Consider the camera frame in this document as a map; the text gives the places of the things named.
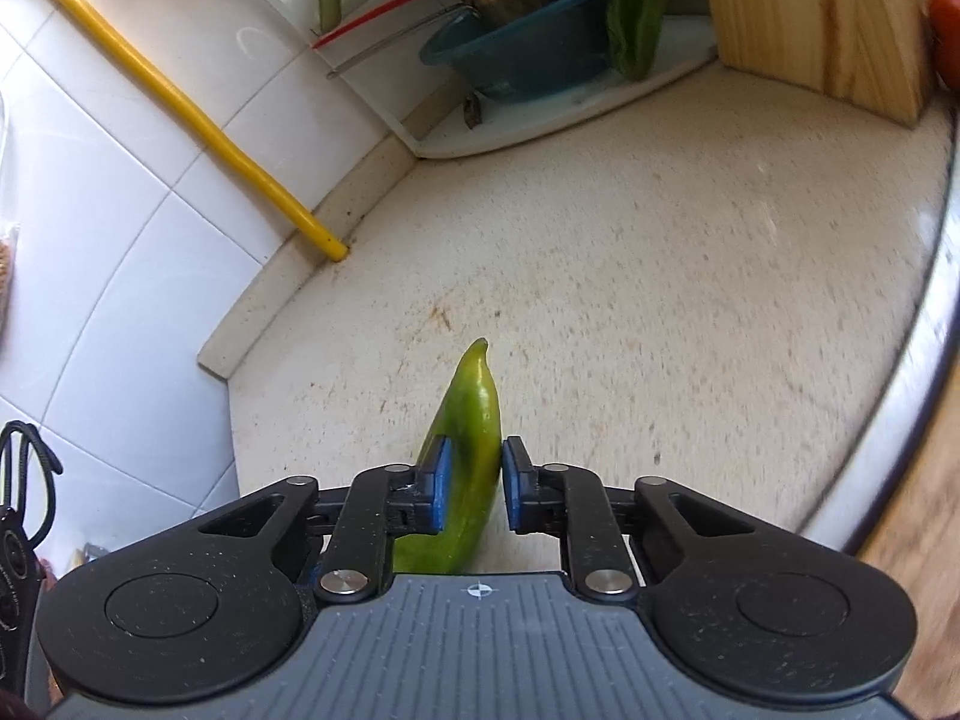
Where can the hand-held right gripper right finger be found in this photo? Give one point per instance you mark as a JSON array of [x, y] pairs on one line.
[[511, 487]]

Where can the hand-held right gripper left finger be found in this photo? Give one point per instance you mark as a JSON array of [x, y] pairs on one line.
[[442, 484]]

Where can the green pepper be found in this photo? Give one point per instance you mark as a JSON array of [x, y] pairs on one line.
[[472, 405]]

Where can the clear bag of grain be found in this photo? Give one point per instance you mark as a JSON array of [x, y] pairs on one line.
[[6, 262]]

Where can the white corner rack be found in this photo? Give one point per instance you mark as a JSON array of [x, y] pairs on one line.
[[525, 127]]

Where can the teal plastic basin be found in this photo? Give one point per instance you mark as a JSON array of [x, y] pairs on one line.
[[540, 52]]

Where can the dark green leafy vegetable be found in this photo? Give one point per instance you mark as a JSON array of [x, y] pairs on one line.
[[641, 7]]

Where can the wooden cutting board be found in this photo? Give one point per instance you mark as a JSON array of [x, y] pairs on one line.
[[810, 15]]

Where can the red tomato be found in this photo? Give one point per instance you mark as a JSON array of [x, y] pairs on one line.
[[946, 37]]

